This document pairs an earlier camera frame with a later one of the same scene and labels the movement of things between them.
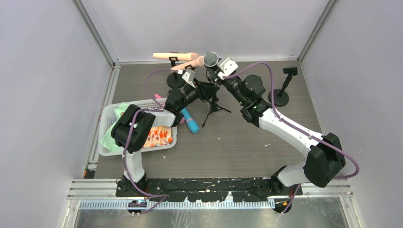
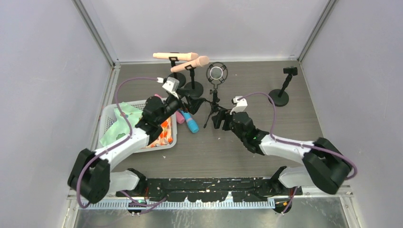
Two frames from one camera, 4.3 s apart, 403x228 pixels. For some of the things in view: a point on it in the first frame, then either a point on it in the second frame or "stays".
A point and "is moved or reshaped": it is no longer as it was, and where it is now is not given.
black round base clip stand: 175,80 stays
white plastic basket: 109,114 stays
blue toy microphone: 192,124 stays
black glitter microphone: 210,59 is moved or reshaped
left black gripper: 201,90 -> 186,102
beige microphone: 198,62 stays
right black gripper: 215,74 -> 222,118
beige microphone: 181,56 stays
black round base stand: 281,96 stays
